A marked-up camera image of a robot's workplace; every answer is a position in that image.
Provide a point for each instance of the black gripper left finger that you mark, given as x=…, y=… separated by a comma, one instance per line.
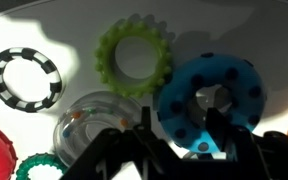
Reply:
x=146, y=118

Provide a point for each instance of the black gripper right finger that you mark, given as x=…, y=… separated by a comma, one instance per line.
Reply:
x=219, y=123

